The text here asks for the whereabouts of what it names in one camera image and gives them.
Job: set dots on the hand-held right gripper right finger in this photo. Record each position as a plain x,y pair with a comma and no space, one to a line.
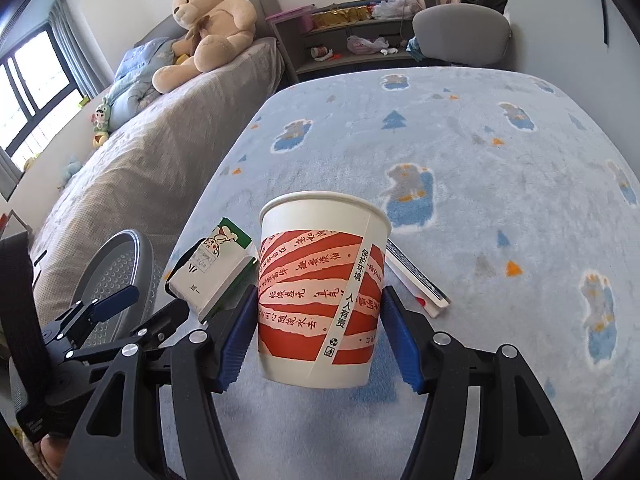
402,345

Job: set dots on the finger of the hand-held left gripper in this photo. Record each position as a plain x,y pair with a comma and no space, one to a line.
165,320
117,302

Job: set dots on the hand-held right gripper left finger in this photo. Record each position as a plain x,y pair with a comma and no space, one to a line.
237,342

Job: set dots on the grey perforated waste basket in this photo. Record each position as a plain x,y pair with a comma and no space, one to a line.
115,265

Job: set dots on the white and green milk carton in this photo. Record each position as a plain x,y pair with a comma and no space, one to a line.
215,270

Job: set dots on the white and red paper cup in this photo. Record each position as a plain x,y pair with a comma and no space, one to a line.
310,280

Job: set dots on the person's left hand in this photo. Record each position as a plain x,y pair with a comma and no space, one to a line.
50,455

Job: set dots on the blue patterned flat box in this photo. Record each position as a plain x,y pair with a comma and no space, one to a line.
420,285

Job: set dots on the black pen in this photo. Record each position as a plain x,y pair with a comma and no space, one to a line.
40,256

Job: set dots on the small blue plush toy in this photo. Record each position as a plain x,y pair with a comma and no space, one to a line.
72,167

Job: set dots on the bed with grey checked cover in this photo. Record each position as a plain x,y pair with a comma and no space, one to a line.
150,160

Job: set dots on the small yellow toy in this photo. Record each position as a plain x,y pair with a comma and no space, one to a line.
31,161

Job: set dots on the grey curtain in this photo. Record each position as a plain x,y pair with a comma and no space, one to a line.
9,172
80,45

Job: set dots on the small green plush doll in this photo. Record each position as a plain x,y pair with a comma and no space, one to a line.
101,120

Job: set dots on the black framed window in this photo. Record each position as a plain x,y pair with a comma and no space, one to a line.
35,90

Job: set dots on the light blue quilt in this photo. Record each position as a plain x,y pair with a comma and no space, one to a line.
135,75

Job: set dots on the light blue printed blanket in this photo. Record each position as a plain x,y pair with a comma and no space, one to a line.
500,135

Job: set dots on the grey shelf unit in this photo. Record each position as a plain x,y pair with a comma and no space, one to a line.
340,67

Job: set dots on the large beige teddy bear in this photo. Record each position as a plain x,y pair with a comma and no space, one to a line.
220,35

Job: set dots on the grey nightstand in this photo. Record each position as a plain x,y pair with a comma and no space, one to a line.
287,55

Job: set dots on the teal cloth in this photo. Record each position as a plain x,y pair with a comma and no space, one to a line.
415,49

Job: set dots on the small paper cup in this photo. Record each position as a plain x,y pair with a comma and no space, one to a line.
320,52

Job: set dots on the pink plastic bag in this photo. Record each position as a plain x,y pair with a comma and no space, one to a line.
365,45

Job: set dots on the grey upholstered chair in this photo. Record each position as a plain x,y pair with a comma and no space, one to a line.
460,35

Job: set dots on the pink storage box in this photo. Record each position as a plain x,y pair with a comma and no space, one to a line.
292,19

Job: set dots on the golden snack packets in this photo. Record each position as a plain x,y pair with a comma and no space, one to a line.
340,17

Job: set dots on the white plastic bag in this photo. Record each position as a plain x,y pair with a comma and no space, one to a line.
397,7

